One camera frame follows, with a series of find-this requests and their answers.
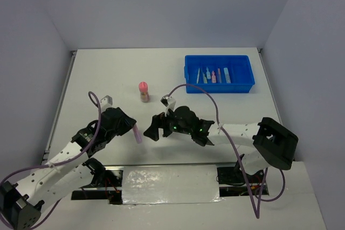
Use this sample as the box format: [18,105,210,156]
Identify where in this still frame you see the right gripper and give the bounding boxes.
[144,106,193,140]

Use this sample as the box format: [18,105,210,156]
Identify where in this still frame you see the pink purple highlighter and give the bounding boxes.
[132,124,142,144]

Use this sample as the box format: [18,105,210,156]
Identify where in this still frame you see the pink lid clip jar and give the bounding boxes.
[139,81,150,102]

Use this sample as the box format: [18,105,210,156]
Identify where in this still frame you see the green correction tape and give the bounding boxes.
[202,71,209,84]

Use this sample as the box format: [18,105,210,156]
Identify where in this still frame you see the purple clear pen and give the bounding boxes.
[196,67,202,84]

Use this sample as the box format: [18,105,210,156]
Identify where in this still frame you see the pink correction tape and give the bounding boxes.
[211,71,217,83]

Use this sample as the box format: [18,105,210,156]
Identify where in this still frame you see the light blue eraser stick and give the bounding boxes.
[223,67,231,83]

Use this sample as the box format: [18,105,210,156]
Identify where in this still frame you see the orange capped marker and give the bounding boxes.
[217,68,222,83]

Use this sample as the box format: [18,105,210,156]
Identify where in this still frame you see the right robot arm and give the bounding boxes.
[143,106,299,182]

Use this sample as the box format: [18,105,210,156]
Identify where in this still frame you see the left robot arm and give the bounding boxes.
[1,108,136,229]

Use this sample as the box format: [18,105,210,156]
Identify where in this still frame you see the silver foil tape sheet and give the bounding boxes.
[122,165,220,205]

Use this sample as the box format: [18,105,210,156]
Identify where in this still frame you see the blue plastic compartment tray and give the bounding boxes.
[184,55,255,93]

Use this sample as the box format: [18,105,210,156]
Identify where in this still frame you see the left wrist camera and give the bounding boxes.
[100,95,113,113]

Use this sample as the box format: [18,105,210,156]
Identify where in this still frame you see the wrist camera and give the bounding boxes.
[100,95,113,113]
[161,95,176,117]

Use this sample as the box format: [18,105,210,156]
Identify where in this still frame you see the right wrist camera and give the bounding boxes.
[161,95,176,117]

